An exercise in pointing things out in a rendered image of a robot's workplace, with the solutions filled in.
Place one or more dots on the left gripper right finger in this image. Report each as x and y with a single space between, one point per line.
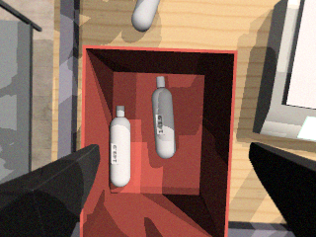
290 181

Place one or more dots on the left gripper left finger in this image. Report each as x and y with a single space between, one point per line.
48 201

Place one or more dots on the grey bottle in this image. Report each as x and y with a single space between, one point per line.
143 14
120 149

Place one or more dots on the red open box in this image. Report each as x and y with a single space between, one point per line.
186 195

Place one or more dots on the grey co2 cylinder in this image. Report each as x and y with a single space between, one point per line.
163 120

